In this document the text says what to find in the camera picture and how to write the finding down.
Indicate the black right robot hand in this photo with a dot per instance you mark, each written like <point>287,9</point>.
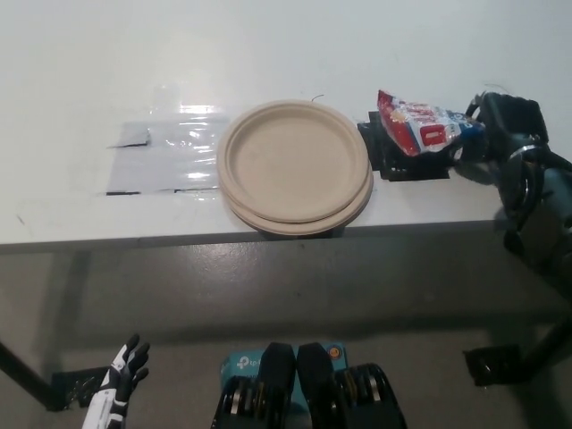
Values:
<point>509,120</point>

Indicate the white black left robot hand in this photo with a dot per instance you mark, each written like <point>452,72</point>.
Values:
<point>123,380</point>

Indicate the red blue sunflower seed bag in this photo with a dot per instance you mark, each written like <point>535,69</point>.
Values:
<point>415,125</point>

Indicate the beige paper plate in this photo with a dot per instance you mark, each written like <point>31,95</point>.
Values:
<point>290,161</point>
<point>304,227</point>

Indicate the black floor tape patch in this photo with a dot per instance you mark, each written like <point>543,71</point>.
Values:
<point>491,364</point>
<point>73,389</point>

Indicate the teal tp-link box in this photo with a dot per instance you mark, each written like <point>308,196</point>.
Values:
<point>239,364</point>

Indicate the clear plastic sheet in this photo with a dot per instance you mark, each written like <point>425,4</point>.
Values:
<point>170,158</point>

